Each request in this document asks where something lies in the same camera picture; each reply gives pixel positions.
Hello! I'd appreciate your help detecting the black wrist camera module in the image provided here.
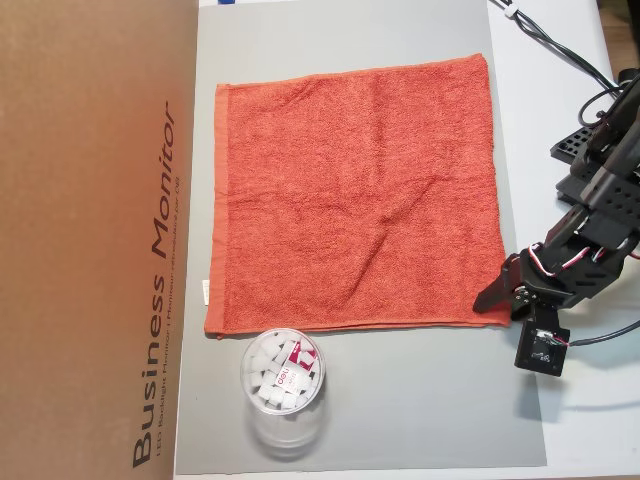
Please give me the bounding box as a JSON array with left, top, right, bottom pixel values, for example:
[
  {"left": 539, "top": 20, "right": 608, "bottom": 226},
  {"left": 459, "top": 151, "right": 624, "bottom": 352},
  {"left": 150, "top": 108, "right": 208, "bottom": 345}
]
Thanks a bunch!
[{"left": 514, "top": 321, "right": 572, "bottom": 377}]

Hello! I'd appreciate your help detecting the orange terry towel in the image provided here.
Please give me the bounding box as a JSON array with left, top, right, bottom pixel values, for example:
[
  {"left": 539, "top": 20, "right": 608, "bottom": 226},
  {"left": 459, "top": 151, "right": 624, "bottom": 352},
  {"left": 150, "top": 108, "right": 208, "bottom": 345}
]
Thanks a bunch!
[{"left": 202, "top": 53, "right": 514, "bottom": 341}]

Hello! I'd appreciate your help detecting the thin black camera cable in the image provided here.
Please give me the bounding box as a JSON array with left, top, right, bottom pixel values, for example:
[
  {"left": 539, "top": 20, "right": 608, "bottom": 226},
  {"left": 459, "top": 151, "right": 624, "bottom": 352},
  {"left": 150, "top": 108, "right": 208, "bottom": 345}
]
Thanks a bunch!
[{"left": 552, "top": 322, "right": 640, "bottom": 349}]

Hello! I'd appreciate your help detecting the grey table mat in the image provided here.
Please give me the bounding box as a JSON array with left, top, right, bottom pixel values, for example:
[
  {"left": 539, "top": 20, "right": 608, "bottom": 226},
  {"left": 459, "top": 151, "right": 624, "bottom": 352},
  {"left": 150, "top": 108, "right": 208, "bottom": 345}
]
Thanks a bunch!
[{"left": 174, "top": 5, "right": 549, "bottom": 476}]

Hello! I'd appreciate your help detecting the clear plastic jar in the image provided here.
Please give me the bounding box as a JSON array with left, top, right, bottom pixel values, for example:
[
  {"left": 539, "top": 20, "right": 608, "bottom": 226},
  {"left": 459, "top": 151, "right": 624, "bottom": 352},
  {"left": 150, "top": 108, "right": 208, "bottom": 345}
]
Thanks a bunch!
[{"left": 238, "top": 327, "right": 332, "bottom": 461}]

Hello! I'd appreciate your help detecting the brown cardboard monitor box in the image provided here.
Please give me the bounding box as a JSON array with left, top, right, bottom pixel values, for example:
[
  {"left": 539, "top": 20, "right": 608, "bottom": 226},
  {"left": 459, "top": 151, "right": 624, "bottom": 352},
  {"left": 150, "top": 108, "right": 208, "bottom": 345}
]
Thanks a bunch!
[{"left": 0, "top": 0, "right": 201, "bottom": 480}]

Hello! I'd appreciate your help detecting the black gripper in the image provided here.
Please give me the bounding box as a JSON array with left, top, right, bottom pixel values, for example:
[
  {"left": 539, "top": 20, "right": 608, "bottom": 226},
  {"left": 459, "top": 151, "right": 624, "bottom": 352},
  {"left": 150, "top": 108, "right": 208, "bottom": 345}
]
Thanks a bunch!
[{"left": 473, "top": 244, "right": 576, "bottom": 326}]

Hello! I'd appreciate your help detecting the red white paper label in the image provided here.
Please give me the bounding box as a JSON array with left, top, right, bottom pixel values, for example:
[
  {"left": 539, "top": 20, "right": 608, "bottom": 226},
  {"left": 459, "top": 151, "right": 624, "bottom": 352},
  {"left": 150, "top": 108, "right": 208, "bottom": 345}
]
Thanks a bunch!
[{"left": 272, "top": 339, "right": 321, "bottom": 392}]

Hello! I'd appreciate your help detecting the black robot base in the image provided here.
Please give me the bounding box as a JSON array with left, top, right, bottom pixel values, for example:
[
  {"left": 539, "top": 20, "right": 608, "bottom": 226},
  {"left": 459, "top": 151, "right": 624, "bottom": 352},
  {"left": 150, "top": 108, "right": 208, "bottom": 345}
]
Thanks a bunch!
[{"left": 549, "top": 127, "right": 640, "bottom": 204}]

